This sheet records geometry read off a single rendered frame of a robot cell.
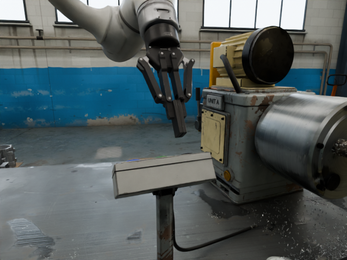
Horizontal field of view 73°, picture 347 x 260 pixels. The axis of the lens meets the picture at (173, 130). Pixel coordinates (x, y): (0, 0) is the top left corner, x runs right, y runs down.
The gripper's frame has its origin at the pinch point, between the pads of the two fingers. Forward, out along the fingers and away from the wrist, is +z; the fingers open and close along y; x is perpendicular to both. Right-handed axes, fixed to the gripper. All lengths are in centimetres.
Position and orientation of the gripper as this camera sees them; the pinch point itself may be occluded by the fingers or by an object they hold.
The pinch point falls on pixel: (177, 118)
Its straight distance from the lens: 46.2
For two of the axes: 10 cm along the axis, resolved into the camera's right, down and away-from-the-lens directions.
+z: 1.8, 9.4, -2.9
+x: -2.9, 3.4, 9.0
